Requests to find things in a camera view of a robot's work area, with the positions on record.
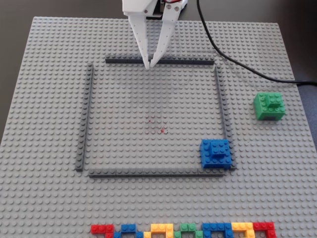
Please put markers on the red lego brick shape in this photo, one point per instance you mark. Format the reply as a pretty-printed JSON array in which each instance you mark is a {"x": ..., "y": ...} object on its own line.
[
  {"x": 265, "y": 226},
  {"x": 99, "y": 228}
]

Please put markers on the yellow lego brick shape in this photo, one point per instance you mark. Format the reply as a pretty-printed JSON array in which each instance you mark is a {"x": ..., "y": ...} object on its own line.
[
  {"x": 242, "y": 226},
  {"x": 161, "y": 226}
]

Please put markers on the green lego cube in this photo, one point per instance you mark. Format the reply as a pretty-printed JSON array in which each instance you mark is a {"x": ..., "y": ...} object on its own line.
[{"x": 268, "y": 105}]

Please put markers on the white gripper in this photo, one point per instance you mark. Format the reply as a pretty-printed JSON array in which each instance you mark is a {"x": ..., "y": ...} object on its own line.
[{"x": 134, "y": 10}]

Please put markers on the dark gray lego wall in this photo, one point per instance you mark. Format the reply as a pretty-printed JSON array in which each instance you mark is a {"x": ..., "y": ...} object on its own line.
[
  {"x": 85, "y": 116},
  {"x": 223, "y": 104},
  {"x": 123, "y": 60},
  {"x": 138, "y": 172}
]

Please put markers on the gray lego baseplate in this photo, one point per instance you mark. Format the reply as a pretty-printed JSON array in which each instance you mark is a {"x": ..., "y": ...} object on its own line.
[{"x": 49, "y": 111}]

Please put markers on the blue lego cube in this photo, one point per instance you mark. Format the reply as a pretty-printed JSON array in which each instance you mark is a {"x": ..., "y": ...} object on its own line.
[{"x": 215, "y": 153}]

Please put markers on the blue lego brick shape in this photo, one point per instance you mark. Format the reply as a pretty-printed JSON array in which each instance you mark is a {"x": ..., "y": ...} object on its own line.
[
  {"x": 215, "y": 226},
  {"x": 128, "y": 227}
]

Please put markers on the green lego brick shape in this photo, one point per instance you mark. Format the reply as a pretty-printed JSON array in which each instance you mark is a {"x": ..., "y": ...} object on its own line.
[{"x": 188, "y": 226}]

